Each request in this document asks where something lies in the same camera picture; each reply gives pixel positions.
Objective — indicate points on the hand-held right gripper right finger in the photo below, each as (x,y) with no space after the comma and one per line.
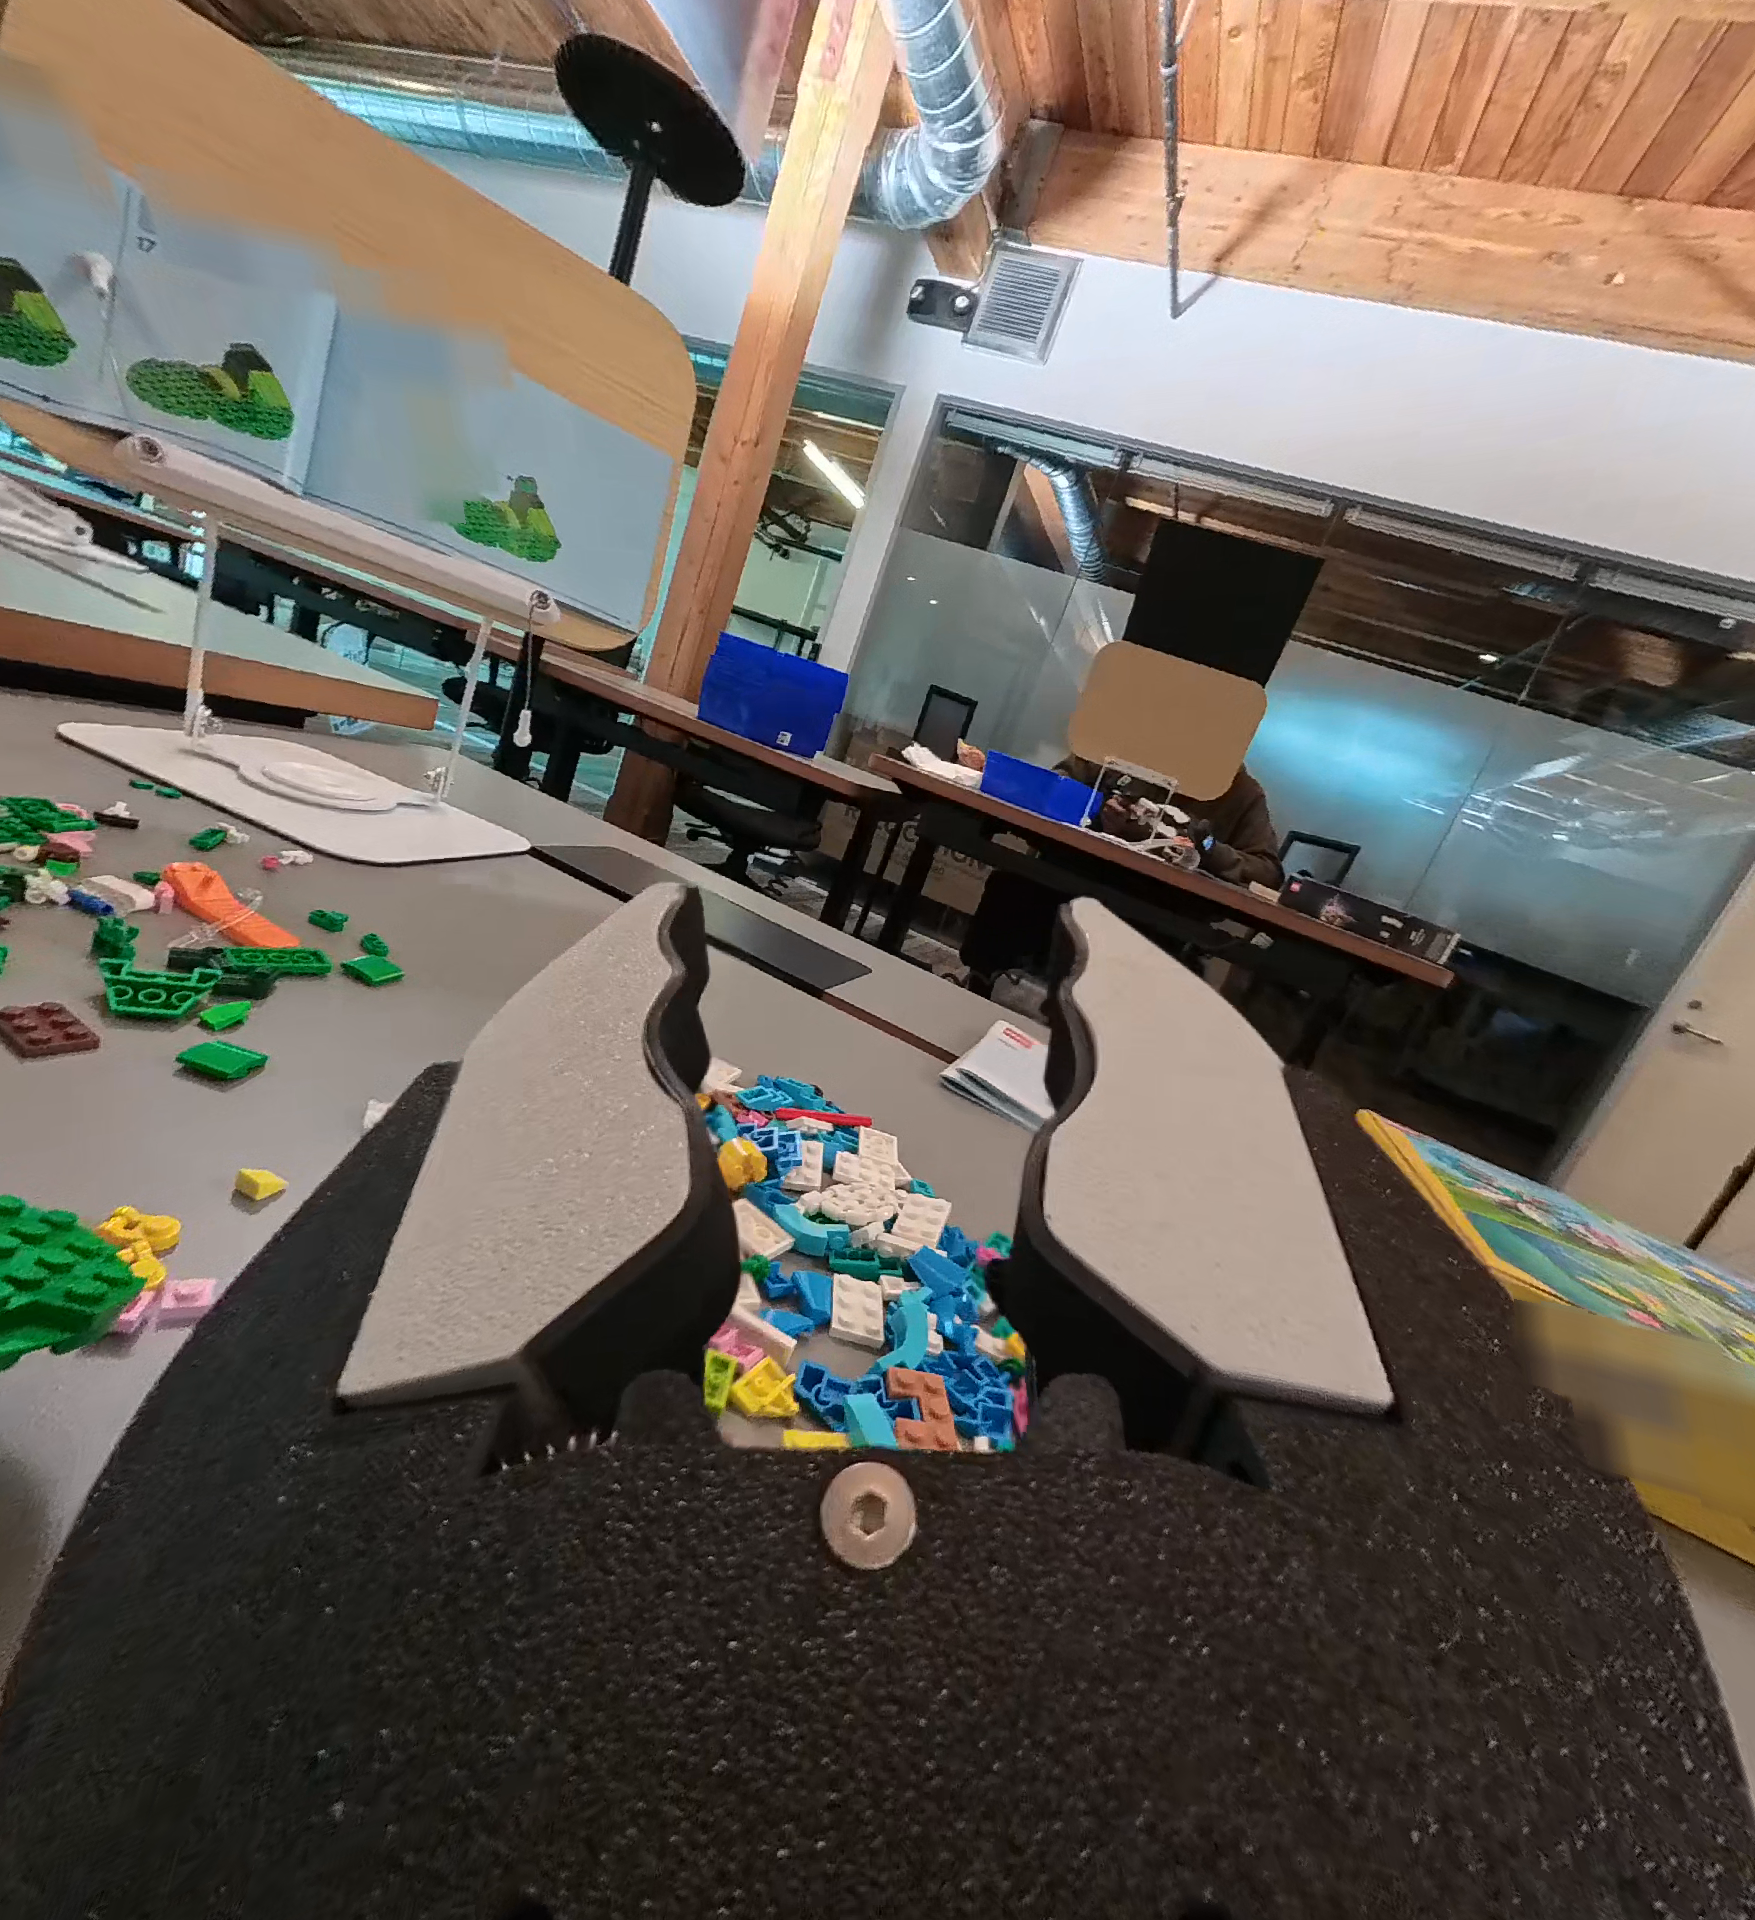
(1192,1201)

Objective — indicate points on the flat instruction booklet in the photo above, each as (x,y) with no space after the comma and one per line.
(997,1073)

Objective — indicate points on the yellow toy set box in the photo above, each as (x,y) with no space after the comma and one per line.
(1568,1245)

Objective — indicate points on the scatter of green toy bricks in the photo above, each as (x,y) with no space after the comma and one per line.
(158,990)

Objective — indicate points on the blue storage bin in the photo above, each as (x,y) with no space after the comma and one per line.
(772,698)
(1035,782)

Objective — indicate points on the open instruction booklet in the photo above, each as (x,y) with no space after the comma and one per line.
(215,390)

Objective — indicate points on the dark boxed set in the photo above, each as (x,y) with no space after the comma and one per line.
(1364,918)

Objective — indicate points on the green toy brick model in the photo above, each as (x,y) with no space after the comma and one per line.
(7,1261)

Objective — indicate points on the wooden book stand board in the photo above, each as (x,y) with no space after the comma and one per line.
(368,197)

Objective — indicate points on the yellow slope toy brick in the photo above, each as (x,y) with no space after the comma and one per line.
(259,1185)

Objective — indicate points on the scattered pink yellow toy bricks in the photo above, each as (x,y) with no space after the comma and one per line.
(142,1231)

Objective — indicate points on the silver flexible air duct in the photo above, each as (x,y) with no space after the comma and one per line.
(1072,511)
(944,105)

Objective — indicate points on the brown toy brick plate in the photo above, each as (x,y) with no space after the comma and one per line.
(45,1030)

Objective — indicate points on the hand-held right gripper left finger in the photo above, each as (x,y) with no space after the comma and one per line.
(533,1201)

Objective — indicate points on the black wall screen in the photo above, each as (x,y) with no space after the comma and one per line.
(1222,599)

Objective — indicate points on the wooden support post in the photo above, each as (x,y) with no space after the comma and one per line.
(757,450)

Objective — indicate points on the grey wooden-edged table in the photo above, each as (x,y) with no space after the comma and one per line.
(67,615)

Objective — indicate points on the pile of colourful toy bricks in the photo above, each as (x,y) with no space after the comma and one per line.
(862,1306)

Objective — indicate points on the white acrylic stand base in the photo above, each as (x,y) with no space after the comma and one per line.
(292,809)

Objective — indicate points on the long wooden-edged table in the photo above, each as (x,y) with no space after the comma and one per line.
(918,782)
(817,772)

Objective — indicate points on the black round pole-mounted disc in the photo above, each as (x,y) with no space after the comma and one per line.
(651,119)

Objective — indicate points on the black office chair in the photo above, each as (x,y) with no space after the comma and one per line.
(1320,858)
(946,720)

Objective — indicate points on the wall air vent grille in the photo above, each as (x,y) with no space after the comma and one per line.
(1023,306)

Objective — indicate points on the orange brick separator tool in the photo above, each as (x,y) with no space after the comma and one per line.
(215,900)

